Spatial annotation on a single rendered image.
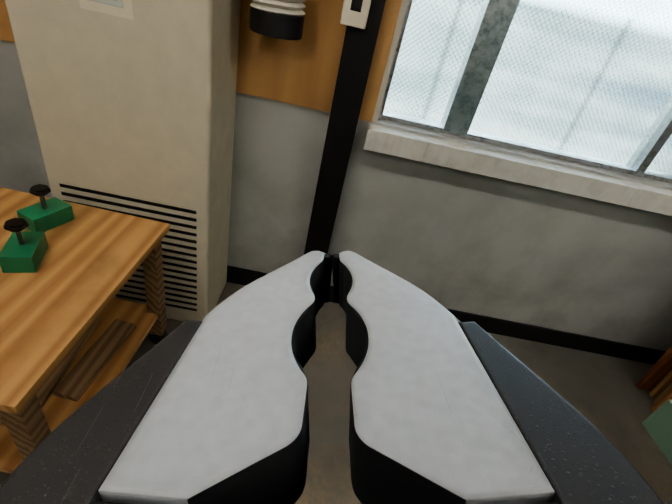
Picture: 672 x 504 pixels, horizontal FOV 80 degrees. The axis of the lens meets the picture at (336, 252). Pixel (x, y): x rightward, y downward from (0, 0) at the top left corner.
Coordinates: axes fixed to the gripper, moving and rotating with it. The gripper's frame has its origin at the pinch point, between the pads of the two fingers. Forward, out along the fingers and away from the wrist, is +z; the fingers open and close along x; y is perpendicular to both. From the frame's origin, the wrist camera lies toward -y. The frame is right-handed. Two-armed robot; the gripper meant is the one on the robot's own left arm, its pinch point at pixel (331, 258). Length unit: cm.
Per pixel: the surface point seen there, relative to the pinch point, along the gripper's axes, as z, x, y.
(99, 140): 111, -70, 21
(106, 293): 72, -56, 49
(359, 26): 121, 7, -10
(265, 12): 114, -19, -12
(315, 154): 138, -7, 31
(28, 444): 46, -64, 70
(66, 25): 107, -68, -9
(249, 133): 139, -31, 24
